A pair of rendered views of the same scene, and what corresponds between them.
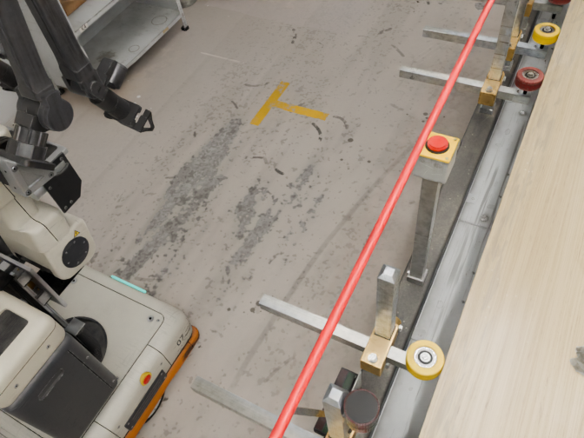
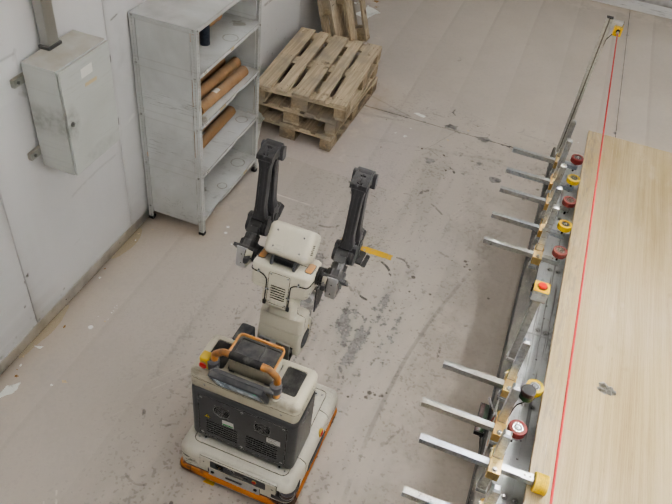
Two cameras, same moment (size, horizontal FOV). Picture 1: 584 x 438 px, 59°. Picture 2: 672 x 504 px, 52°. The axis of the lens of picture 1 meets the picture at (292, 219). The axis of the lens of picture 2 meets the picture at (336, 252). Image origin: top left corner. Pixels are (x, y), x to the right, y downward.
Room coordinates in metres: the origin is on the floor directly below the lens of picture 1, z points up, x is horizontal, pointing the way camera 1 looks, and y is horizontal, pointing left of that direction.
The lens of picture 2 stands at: (-1.08, 1.38, 3.34)
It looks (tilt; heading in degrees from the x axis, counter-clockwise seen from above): 43 degrees down; 339
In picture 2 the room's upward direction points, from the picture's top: 8 degrees clockwise
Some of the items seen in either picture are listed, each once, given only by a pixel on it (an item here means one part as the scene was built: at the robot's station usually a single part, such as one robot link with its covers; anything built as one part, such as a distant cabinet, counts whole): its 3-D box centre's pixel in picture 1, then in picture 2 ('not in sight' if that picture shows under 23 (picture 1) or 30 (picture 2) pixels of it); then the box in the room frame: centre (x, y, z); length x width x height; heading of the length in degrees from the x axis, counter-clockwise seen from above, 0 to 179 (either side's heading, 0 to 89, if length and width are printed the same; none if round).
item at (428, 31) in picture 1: (482, 42); (527, 225); (1.52, -0.80, 0.82); 0.43 x 0.03 x 0.04; 54
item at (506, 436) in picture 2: not in sight; (492, 465); (0.08, 0.13, 0.89); 0.04 x 0.04 x 0.48; 54
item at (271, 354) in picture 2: not in sight; (256, 359); (0.80, 0.97, 0.87); 0.23 x 0.15 x 0.11; 53
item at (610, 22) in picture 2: not in sight; (588, 91); (2.34, -1.55, 1.20); 0.15 x 0.12 x 1.00; 144
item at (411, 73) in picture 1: (462, 84); (520, 251); (1.32, -0.65, 0.82); 0.43 x 0.03 x 0.04; 54
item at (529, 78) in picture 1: (526, 88); (557, 257); (1.21, -0.81, 0.85); 0.08 x 0.08 x 0.11
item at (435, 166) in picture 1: (434, 158); (539, 292); (0.70, -0.31, 1.18); 0.07 x 0.07 x 0.08; 54
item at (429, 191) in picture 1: (424, 229); (523, 329); (0.70, -0.32, 0.93); 0.05 x 0.05 x 0.45; 54
